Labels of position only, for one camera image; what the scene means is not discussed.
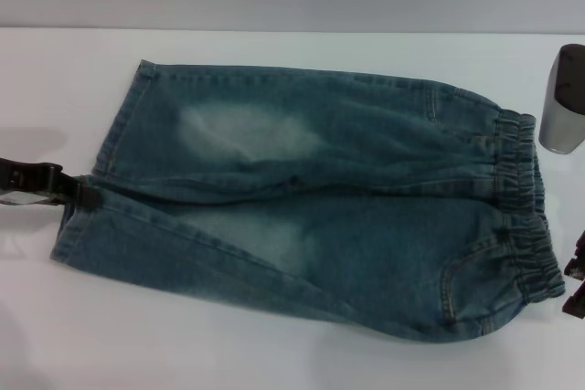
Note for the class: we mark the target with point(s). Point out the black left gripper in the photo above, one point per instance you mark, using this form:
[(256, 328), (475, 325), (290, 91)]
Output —
[(23, 177)]

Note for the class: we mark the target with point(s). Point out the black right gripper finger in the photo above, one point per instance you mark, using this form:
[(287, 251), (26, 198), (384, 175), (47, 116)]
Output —
[(576, 303), (577, 257)]

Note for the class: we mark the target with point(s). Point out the blue denim shorts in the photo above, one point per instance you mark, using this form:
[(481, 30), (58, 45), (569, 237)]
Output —
[(320, 248)]

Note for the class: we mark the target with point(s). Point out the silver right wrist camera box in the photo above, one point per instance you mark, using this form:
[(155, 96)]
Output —
[(560, 107)]

